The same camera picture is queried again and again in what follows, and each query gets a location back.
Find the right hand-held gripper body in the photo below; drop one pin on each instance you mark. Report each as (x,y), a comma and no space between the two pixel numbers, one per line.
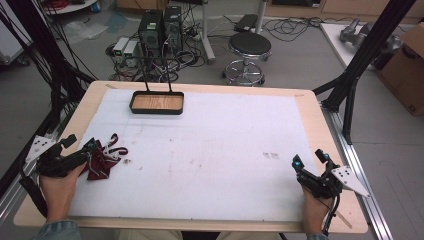
(328,183)

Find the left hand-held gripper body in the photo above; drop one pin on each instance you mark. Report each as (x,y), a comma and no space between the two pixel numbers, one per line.
(55,161)

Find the person's right hand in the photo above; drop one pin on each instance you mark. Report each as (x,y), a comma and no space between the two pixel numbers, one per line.
(315,210)

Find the person's left hand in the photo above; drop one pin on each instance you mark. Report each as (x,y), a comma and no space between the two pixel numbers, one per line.
(60,193)

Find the small dark crumb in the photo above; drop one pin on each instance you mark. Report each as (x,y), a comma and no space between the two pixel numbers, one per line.
(126,161)

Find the black tray with wooden bottom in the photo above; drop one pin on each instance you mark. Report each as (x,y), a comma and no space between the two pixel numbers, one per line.
(156,102)

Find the white foam mat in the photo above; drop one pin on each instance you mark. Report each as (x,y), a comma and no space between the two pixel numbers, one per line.
(200,156)

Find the small white device box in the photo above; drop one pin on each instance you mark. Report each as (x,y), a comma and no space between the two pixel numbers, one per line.
(130,51)
(120,46)

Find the clear plastic sheet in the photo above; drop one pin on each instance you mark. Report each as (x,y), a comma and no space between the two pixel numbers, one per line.
(83,30)

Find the white board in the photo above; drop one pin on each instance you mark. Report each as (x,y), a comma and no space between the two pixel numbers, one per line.
(333,40)

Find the brown cardboard box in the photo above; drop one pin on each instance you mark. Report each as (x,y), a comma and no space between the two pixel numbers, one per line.
(405,73)

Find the black round stool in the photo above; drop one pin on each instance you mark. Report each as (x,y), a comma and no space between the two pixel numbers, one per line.
(250,45)

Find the black computer tower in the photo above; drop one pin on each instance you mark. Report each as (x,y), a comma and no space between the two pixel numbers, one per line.
(150,31)
(173,26)

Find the black flat box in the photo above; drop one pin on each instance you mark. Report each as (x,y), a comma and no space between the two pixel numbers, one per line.
(246,22)

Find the grey table leg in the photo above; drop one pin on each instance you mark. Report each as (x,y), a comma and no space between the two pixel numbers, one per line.
(207,36)

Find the aluminium rail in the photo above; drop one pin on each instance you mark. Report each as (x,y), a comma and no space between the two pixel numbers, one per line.
(360,166)
(13,200)

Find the black metal stand frame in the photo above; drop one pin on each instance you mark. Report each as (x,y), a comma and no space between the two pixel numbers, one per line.
(43,50)
(363,56)

